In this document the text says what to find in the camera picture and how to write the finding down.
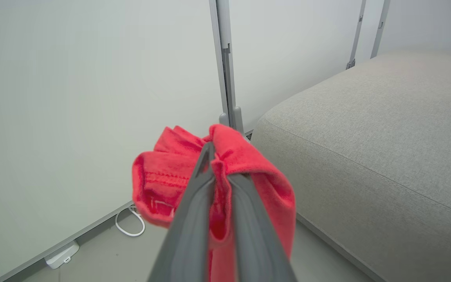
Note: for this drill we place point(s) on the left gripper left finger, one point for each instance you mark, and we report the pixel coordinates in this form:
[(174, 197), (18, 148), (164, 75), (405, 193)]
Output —
[(188, 227)]

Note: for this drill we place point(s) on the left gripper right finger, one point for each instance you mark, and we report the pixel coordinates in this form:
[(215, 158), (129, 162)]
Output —
[(255, 243)]

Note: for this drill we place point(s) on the red garment with white label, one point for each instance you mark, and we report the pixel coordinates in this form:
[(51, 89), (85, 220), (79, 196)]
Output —
[(163, 184)]

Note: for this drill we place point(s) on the grey fabric sofa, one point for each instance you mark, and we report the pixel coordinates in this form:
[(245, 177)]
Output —
[(366, 156)]

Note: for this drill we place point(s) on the grey partition foot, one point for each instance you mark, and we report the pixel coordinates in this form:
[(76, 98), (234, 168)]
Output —
[(224, 119), (239, 119)]

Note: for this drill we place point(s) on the white power adapter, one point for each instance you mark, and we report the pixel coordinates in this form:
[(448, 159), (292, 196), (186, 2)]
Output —
[(59, 258)]

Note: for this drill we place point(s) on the grey partition bottom rail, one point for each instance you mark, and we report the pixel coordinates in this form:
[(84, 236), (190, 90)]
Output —
[(92, 228)]

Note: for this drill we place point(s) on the thin grey partition post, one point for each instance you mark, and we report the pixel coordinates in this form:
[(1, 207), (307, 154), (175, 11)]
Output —
[(380, 27), (356, 35)]

